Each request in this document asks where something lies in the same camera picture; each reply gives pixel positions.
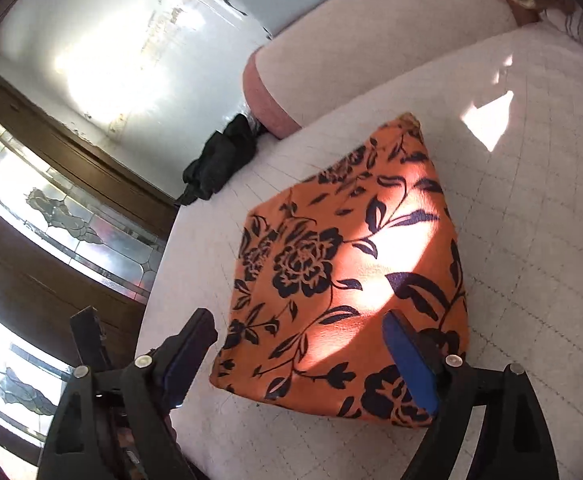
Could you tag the orange black floral garment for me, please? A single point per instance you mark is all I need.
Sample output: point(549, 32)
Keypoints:
point(319, 266)

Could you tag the pink quilted bed cover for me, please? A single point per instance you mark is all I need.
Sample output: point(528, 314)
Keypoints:
point(503, 123)

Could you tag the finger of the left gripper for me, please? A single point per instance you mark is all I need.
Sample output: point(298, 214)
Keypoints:
point(90, 340)

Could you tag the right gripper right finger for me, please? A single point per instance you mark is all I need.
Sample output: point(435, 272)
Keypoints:
point(514, 440)

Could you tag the pink quilted bolster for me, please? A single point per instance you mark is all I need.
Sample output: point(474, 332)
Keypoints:
point(344, 48)

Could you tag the striped floral pillow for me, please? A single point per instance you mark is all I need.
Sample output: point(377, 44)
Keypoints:
point(570, 24)

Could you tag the wooden stained glass door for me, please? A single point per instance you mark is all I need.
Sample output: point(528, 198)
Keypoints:
point(77, 230)

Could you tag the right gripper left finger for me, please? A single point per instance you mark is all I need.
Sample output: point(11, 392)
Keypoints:
point(113, 425)

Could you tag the black clothing pile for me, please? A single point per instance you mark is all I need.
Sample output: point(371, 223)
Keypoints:
point(224, 153)

